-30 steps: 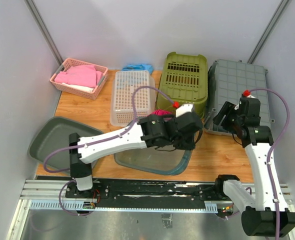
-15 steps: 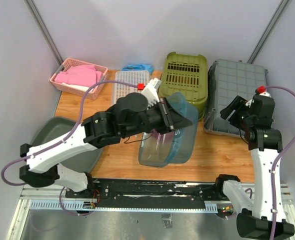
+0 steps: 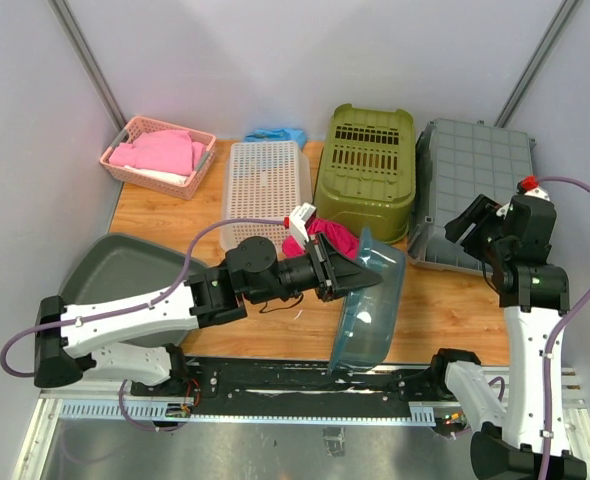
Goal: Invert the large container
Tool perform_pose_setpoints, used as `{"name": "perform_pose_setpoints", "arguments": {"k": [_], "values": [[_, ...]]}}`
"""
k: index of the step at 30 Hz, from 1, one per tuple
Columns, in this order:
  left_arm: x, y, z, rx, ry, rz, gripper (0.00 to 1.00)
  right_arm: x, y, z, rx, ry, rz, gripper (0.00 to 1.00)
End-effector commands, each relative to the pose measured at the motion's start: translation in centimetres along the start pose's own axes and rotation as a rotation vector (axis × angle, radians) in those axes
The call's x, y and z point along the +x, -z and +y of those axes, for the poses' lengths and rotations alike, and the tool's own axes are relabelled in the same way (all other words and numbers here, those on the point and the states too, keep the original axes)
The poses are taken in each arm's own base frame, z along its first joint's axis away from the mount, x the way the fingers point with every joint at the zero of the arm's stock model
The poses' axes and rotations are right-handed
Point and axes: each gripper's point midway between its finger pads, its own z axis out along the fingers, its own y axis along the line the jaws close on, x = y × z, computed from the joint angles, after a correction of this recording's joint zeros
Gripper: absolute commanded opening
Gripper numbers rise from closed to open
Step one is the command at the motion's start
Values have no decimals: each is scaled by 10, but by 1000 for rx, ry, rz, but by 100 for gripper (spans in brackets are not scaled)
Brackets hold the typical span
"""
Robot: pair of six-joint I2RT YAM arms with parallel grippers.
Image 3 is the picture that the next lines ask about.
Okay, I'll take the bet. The blue packet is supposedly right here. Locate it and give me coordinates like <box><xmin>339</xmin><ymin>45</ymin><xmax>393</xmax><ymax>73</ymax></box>
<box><xmin>244</xmin><ymin>128</ymin><xmax>308</xmax><ymax>149</ymax></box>

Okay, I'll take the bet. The pink plastic basket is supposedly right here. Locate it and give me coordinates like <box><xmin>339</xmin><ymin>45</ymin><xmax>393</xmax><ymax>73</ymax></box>
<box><xmin>99</xmin><ymin>116</ymin><xmax>216</xmax><ymax>200</ymax></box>

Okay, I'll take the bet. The dark grey tray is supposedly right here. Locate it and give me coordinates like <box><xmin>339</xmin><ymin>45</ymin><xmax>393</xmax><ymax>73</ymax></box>
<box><xmin>60</xmin><ymin>234</ymin><xmax>197</xmax><ymax>358</ymax></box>

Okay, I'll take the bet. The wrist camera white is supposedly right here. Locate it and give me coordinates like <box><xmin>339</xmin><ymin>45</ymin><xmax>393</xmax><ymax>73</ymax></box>
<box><xmin>495</xmin><ymin>175</ymin><xmax>550</xmax><ymax>218</ymax></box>
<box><xmin>284</xmin><ymin>202</ymin><xmax>316</xmax><ymax>249</ymax></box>

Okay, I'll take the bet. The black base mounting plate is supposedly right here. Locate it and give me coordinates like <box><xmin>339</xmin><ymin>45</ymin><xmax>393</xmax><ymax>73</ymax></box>
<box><xmin>129</xmin><ymin>357</ymin><xmax>455</xmax><ymax>418</ymax></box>

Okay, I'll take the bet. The large grey plastic bin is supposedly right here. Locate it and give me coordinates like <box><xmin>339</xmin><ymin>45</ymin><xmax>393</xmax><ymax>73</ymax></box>
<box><xmin>407</xmin><ymin>118</ymin><xmax>535</xmax><ymax>276</ymax></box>

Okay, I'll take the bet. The magenta crumpled cloth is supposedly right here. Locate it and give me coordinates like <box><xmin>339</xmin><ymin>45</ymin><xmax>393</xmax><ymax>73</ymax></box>
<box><xmin>281</xmin><ymin>218</ymin><xmax>359</xmax><ymax>260</ymax></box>

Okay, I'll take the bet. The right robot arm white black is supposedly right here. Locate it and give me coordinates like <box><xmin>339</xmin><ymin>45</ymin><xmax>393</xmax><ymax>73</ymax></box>
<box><xmin>427</xmin><ymin>189</ymin><xmax>588</xmax><ymax>479</ymax></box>

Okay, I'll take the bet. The white folded cloth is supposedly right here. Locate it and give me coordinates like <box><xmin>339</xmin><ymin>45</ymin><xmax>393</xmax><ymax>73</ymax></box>
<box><xmin>125</xmin><ymin>166</ymin><xmax>189</xmax><ymax>186</ymax></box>

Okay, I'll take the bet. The white perforated basket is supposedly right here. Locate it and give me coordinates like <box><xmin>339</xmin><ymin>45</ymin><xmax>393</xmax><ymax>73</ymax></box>
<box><xmin>219</xmin><ymin>140</ymin><xmax>312</xmax><ymax>251</ymax></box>

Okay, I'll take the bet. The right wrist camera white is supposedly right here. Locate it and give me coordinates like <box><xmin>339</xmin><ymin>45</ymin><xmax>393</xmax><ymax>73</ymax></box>
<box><xmin>495</xmin><ymin>175</ymin><xmax>550</xmax><ymax>218</ymax></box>

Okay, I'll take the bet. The clear plastic container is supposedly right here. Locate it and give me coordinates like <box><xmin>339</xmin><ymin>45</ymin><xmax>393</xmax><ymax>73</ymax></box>
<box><xmin>328</xmin><ymin>227</ymin><xmax>406</xmax><ymax>373</ymax></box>

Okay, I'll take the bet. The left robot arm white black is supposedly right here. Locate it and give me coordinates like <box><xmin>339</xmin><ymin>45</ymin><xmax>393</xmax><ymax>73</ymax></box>
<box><xmin>34</xmin><ymin>234</ymin><xmax>382</xmax><ymax>396</ymax></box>

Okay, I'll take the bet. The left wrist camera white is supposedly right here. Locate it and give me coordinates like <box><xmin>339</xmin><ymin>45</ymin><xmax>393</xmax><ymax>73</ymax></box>
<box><xmin>284</xmin><ymin>202</ymin><xmax>316</xmax><ymax>249</ymax></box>

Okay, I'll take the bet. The pink folded towel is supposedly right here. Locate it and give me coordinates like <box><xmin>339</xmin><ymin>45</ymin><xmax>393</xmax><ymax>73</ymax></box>
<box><xmin>109</xmin><ymin>130</ymin><xmax>206</xmax><ymax>176</ymax></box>

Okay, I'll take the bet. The green plastic basin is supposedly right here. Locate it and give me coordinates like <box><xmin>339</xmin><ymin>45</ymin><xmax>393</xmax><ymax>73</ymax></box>
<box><xmin>313</xmin><ymin>104</ymin><xmax>416</xmax><ymax>244</ymax></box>

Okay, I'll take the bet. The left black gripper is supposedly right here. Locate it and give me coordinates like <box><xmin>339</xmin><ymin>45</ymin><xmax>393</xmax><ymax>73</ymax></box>
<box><xmin>249</xmin><ymin>231</ymin><xmax>384</xmax><ymax>305</ymax></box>

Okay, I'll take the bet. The white cable duct rail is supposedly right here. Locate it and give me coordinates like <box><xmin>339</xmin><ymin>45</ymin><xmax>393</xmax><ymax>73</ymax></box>
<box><xmin>59</xmin><ymin>403</ymin><xmax>436</xmax><ymax>427</ymax></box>

